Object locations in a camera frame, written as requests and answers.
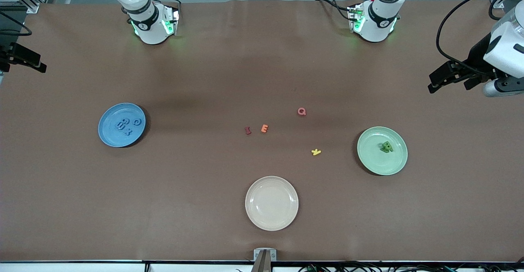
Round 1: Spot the green plate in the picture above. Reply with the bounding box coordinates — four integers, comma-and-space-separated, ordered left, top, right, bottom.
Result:
357, 126, 409, 176

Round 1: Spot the blue plate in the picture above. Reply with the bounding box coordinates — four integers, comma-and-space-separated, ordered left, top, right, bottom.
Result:
98, 103, 147, 148

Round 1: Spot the brown table mat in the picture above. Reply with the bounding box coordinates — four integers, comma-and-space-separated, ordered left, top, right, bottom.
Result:
0, 0, 524, 263

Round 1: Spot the beige plate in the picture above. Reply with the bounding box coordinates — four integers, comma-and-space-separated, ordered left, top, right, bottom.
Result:
245, 176, 299, 232

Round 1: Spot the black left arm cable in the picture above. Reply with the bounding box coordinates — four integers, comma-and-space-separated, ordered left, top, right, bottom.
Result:
436, 0, 516, 66

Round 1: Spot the white table edge rail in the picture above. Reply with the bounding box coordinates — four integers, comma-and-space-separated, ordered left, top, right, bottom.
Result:
0, 261, 524, 272

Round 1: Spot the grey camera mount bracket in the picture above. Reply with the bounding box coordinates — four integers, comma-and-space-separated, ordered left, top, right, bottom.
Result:
251, 248, 277, 272

